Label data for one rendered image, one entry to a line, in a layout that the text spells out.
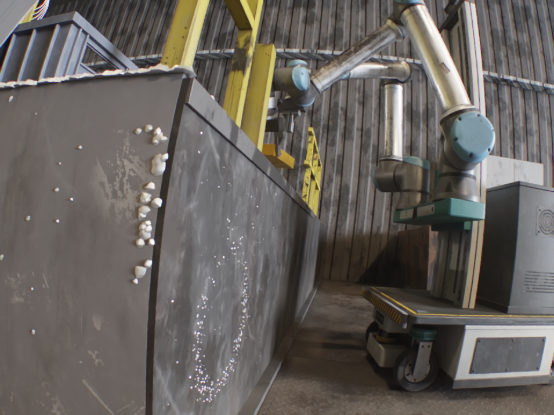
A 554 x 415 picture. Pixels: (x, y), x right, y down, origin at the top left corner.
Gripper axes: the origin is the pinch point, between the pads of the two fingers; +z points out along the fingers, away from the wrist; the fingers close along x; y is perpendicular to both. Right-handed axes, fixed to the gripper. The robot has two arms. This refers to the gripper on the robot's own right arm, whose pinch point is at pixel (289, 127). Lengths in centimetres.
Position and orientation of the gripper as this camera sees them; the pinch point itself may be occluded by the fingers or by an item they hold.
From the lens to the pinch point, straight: 151.8
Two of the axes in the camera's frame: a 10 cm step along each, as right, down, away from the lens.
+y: -3.6, -1.1, -9.3
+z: -1.2, 9.9, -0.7
